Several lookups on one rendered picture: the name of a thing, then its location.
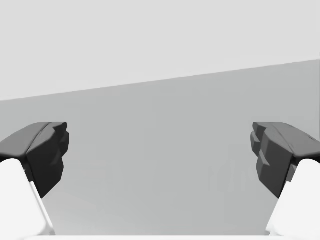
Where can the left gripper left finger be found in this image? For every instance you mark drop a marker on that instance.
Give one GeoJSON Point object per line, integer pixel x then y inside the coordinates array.
{"type": "Point", "coordinates": [42, 160]}

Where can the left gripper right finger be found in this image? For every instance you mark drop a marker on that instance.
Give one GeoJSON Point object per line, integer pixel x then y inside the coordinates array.
{"type": "Point", "coordinates": [275, 160]}

